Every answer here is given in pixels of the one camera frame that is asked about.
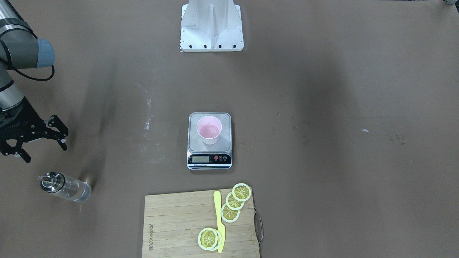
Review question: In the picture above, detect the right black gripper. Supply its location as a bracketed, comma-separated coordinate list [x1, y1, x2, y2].
[0, 97, 69, 163]

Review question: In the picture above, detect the glass sauce bottle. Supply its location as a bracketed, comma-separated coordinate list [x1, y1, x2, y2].
[38, 172, 92, 202]

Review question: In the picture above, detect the pink plastic cup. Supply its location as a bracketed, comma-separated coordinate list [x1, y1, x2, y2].
[196, 115, 222, 145]

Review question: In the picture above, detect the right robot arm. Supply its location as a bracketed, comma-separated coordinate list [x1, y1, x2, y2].
[0, 0, 69, 163]

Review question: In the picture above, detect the silver kitchen scale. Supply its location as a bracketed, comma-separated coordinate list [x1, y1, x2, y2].
[186, 112, 234, 170]

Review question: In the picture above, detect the bamboo cutting board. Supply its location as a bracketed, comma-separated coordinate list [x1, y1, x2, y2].
[142, 190, 263, 258]

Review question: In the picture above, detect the lemon slice four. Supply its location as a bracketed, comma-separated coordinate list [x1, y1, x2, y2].
[197, 227, 223, 251]

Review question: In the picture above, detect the yellow plastic knife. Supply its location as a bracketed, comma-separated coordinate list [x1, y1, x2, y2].
[213, 190, 226, 253]

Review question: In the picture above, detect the lemon slice two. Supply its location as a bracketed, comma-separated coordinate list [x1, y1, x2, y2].
[225, 192, 245, 211]

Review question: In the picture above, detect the lemon slice one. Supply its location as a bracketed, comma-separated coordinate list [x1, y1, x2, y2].
[232, 183, 251, 201]

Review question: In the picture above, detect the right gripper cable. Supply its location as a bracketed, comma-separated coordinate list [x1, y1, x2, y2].
[0, 30, 55, 82]

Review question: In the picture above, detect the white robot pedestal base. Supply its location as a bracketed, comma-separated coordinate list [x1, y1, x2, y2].
[179, 0, 244, 52]

